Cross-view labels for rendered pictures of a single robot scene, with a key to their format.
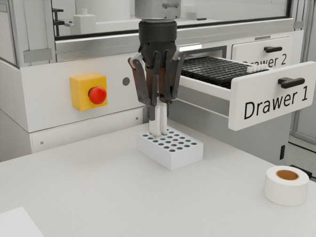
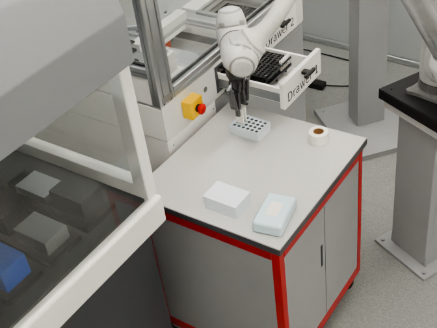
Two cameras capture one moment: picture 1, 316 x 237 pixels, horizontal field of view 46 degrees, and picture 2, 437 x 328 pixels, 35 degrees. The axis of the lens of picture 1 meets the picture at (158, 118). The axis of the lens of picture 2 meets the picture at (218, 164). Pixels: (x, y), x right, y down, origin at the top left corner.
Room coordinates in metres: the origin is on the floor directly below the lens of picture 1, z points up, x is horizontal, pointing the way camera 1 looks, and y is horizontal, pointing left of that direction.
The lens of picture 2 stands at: (-1.24, 0.60, 2.22)
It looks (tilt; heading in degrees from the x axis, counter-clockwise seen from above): 38 degrees down; 346
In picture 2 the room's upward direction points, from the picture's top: 8 degrees counter-clockwise
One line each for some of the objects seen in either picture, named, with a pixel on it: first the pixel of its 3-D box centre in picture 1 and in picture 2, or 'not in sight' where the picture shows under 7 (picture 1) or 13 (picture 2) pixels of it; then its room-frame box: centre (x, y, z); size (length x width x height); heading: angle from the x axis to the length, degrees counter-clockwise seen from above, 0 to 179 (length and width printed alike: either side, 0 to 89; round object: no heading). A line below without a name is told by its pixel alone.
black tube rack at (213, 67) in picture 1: (212, 78); (255, 68); (0.97, -0.14, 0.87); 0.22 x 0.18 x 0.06; 38
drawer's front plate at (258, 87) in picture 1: (276, 93); (300, 78); (0.81, -0.27, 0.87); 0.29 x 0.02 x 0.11; 128
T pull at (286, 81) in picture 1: (288, 82); (307, 72); (0.79, -0.28, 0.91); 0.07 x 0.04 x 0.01; 128
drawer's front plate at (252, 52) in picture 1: (263, 57); (278, 28); (1.22, -0.35, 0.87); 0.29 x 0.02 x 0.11; 128
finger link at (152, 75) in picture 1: (151, 78); (236, 95); (0.74, 0.01, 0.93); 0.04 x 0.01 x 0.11; 36
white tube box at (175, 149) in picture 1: (169, 146); (250, 127); (0.73, -0.02, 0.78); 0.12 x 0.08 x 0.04; 36
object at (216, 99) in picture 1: (209, 79); (253, 69); (0.98, -0.14, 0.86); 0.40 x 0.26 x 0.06; 38
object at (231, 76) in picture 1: (242, 74); (278, 67); (0.89, -0.21, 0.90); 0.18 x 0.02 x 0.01; 128
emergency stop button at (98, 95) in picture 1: (96, 94); (200, 109); (0.79, 0.14, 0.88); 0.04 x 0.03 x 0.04; 128
